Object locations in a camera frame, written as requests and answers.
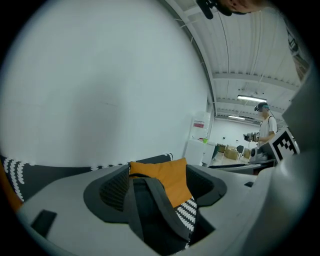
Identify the ceiling tube light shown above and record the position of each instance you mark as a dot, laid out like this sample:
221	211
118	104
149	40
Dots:
250	97
236	117

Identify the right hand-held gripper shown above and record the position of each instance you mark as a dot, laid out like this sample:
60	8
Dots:
285	145

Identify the white wall paper red label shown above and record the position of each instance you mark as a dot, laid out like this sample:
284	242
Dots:
200	123

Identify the small green item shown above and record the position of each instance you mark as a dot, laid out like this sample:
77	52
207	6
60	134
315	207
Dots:
205	140

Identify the orange cushion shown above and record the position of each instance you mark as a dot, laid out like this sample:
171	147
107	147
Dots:
167	175

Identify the orange sofa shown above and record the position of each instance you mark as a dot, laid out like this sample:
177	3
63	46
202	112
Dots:
8	197

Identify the black chair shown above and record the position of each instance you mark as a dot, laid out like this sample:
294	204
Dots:
240	149

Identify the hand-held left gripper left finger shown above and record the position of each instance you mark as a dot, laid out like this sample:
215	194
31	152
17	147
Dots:
62	197

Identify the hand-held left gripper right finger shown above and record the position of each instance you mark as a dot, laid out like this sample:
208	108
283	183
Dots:
232	190

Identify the person's head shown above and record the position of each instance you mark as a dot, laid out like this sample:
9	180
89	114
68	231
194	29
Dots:
240	6

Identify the cardboard box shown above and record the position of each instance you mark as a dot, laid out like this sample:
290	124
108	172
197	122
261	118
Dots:
221	148
231	153

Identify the white low cupboard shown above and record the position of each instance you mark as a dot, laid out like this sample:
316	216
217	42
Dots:
197	152

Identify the person's grey printed t-shirt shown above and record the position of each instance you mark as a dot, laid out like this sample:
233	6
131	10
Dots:
303	100

